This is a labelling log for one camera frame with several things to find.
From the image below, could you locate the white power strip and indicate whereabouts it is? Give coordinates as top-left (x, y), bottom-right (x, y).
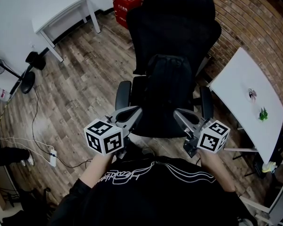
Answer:
top-left (49, 148), bottom-right (58, 168)

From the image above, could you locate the pale yellow cup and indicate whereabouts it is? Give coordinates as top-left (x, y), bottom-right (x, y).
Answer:
top-left (261, 161), bottom-right (278, 174)

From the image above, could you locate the person's right forearm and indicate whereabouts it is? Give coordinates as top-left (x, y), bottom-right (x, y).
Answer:
top-left (199, 149), bottom-right (237, 193)

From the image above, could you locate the yellow black striped tape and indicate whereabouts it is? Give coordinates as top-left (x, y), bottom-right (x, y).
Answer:
top-left (0, 94), bottom-right (14, 127)

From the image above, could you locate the small black bin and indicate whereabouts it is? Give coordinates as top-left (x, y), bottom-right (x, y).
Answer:
top-left (25, 51), bottom-right (47, 71)

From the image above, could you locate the plain white table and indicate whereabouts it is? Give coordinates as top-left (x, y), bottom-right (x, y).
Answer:
top-left (31, 0), bottom-right (102, 64)

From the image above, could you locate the black floor cable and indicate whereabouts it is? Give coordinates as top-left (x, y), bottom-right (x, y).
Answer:
top-left (31, 86), bottom-right (93, 170)

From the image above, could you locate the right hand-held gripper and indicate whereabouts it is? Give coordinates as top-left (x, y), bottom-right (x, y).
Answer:
top-left (174, 108), bottom-right (231, 159)

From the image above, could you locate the white table with small plants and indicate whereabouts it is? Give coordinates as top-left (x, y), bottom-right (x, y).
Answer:
top-left (209, 47), bottom-right (283, 165)

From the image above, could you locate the black standing fan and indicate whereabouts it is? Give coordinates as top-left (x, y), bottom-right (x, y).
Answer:
top-left (0, 46), bottom-right (36, 95)

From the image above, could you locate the red fire equipment box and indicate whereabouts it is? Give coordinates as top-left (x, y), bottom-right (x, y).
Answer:
top-left (113, 0), bottom-right (142, 30)

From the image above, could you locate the person's left forearm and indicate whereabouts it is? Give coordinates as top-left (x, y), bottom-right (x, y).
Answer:
top-left (78, 153), bottom-right (117, 188)

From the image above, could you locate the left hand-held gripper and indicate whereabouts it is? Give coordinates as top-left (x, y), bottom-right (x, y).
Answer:
top-left (83, 105), bottom-right (143, 160)

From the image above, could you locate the white floor cable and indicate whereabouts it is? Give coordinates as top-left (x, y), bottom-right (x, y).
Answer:
top-left (0, 136), bottom-right (55, 151)

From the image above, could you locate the black backpack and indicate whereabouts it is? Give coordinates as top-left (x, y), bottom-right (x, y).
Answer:
top-left (145, 54), bottom-right (194, 118)

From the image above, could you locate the black mesh office chair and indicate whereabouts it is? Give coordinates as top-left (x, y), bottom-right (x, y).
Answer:
top-left (115, 0), bottom-right (223, 139)

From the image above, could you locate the person's black printed t-shirt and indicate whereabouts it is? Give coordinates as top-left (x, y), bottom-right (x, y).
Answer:
top-left (49, 155), bottom-right (258, 226)

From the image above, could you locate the small green potted plant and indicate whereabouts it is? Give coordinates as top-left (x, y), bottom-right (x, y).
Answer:
top-left (258, 106), bottom-right (269, 122)

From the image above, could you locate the clear plastic bottle red label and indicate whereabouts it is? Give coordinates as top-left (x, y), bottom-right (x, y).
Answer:
top-left (0, 82), bottom-right (12, 103)

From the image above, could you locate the grey desk with white legs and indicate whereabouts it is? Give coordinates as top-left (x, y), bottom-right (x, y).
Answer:
top-left (240, 158), bottom-right (283, 222)

